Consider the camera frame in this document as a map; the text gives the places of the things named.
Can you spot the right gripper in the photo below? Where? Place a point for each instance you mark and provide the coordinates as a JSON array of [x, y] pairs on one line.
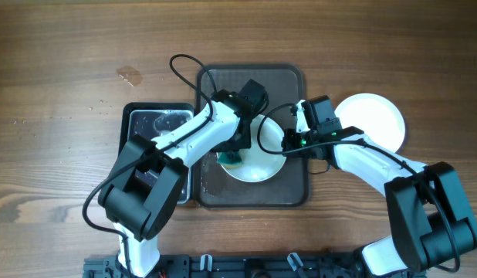
[[290, 141]]

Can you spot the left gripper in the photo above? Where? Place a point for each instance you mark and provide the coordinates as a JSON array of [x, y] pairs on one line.
[[245, 143]]

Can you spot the green and yellow sponge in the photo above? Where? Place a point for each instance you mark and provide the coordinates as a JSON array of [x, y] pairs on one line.
[[229, 159]]

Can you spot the white plate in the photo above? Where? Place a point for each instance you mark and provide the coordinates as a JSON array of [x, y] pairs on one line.
[[376, 116], [257, 165]]

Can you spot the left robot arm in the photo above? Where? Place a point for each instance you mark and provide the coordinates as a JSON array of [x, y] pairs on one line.
[[143, 187]]

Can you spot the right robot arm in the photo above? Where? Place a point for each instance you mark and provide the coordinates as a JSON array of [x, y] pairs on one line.
[[432, 223]]

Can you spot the dark brown serving tray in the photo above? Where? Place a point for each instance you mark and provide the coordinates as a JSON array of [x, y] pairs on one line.
[[213, 188]]

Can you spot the black water basin tray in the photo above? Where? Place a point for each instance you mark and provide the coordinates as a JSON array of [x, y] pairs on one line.
[[151, 120]]

